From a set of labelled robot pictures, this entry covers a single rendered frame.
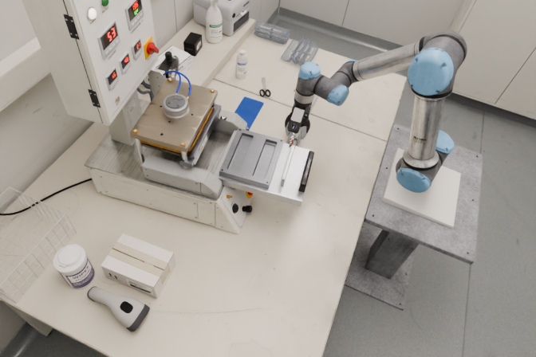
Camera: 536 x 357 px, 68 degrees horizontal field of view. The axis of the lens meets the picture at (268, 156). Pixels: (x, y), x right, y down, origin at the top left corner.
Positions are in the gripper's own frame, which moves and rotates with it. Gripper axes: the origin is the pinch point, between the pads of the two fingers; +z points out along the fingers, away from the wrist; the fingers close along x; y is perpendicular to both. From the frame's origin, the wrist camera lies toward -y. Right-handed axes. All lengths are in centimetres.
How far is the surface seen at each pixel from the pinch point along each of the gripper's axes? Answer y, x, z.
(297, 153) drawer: -25.1, -3.8, -19.2
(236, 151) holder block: -32.0, 16.2, -20.2
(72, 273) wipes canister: -82, 49, -9
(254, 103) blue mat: 16.0, 22.0, 2.8
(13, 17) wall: -32, 86, -53
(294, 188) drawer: -39.8, -5.9, -19.2
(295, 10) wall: 211, 36, 67
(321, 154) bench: -3.2, -12.6, 2.9
